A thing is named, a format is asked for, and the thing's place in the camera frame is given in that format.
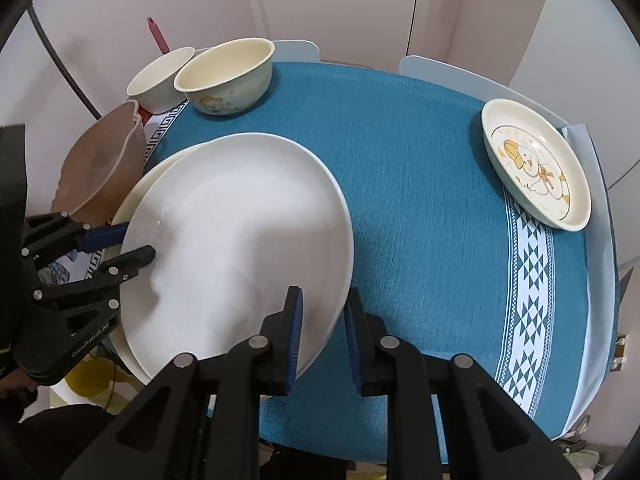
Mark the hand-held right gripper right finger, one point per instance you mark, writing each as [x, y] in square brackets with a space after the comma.
[352, 345]

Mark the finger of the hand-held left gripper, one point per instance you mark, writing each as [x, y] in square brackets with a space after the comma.
[135, 259]
[102, 236]

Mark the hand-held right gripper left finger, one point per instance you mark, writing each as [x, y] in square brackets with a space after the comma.
[295, 340]

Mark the tan wavy-edged bowl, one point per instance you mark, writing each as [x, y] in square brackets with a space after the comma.
[100, 160]

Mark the large white deep plate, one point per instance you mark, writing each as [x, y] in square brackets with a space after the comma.
[235, 220]

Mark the cream cartoon print plate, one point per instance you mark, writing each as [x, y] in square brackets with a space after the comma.
[530, 160]

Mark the yellow plastic object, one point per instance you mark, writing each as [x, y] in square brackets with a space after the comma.
[90, 385]

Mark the person's dark clothing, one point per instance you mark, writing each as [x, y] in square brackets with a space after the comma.
[50, 435]

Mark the blue tablecloth with triangle band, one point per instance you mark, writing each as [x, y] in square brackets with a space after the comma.
[425, 210]

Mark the small white ribbed bowl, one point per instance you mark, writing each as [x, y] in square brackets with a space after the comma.
[150, 90]

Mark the cream cartoon print bowl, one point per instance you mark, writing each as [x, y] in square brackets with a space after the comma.
[225, 95]

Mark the pale green cloth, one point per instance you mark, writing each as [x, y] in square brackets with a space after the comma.
[585, 462]

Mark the white chair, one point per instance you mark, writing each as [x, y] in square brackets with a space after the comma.
[450, 72]

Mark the white panelled door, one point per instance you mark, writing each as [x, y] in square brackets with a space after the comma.
[325, 5]

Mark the wall outlet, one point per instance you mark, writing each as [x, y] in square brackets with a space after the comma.
[621, 355]

